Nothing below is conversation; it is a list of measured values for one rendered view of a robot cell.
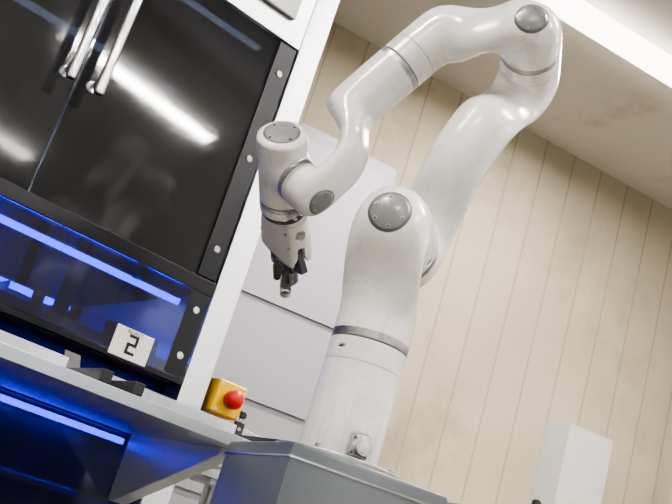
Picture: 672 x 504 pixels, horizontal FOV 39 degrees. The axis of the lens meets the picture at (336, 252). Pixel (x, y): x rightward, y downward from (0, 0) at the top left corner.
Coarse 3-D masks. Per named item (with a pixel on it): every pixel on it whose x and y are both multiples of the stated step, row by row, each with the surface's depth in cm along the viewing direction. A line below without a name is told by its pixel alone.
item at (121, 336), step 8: (120, 328) 186; (128, 328) 187; (120, 336) 186; (128, 336) 187; (144, 336) 189; (112, 344) 185; (120, 344) 186; (144, 344) 189; (152, 344) 190; (112, 352) 185; (120, 352) 186; (136, 352) 188; (144, 352) 189; (128, 360) 187; (136, 360) 188; (144, 360) 189
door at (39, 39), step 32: (0, 0) 178; (32, 0) 182; (64, 0) 186; (96, 0) 190; (0, 32) 178; (32, 32) 181; (64, 32) 185; (96, 32) 190; (0, 64) 177; (32, 64) 181; (64, 64) 185; (0, 96) 177; (32, 96) 180; (64, 96) 184; (0, 128) 176; (32, 128) 180; (0, 160) 176; (32, 160) 179
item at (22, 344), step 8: (0, 336) 146; (8, 336) 147; (16, 336) 148; (8, 344) 147; (16, 344) 147; (24, 344) 148; (32, 344) 149; (32, 352) 149; (40, 352) 150; (48, 352) 150; (56, 352) 151; (48, 360) 150; (56, 360) 151; (64, 360) 152
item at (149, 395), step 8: (144, 392) 160; (152, 392) 161; (152, 400) 161; (160, 400) 162; (168, 400) 163; (176, 408) 163; (184, 408) 164; (192, 408) 165; (192, 416) 165; (200, 416) 166; (208, 416) 167; (216, 424) 168; (224, 424) 169; (232, 424) 170; (232, 432) 170
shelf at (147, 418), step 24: (0, 360) 136; (24, 360) 134; (0, 384) 169; (24, 384) 157; (48, 384) 147; (72, 384) 138; (96, 384) 140; (72, 408) 172; (96, 408) 159; (120, 408) 149; (144, 408) 145; (168, 408) 147; (144, 432) 175; (168, 432) 162; (192, 432) 151; (216, 432) 152
